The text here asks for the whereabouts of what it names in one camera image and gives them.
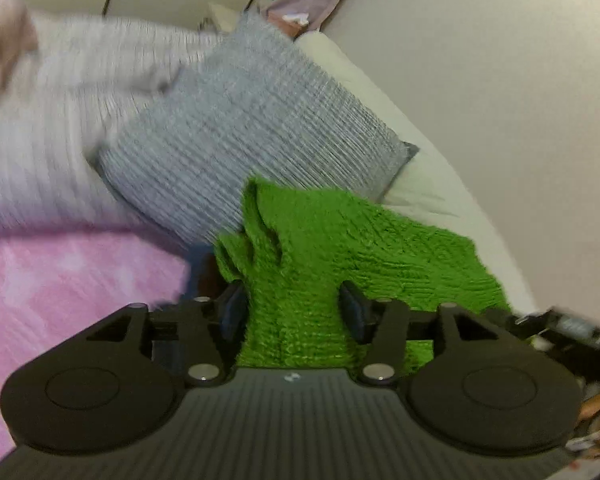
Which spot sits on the grey checked cushion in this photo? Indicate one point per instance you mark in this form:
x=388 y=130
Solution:
x=256 y=106

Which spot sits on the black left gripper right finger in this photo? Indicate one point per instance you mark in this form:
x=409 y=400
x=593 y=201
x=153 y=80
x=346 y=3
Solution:
x=384 y=327

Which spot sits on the person's right hand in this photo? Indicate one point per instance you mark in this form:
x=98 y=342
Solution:
x=585 y=441

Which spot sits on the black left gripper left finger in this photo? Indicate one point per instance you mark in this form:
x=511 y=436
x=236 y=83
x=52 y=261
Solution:
x=193 y=343

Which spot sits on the green knitted sweater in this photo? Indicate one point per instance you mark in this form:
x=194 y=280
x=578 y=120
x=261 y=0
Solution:
x=295 y=248

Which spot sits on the pink rose blanket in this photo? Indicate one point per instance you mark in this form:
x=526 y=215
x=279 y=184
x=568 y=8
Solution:
x=53 y=286

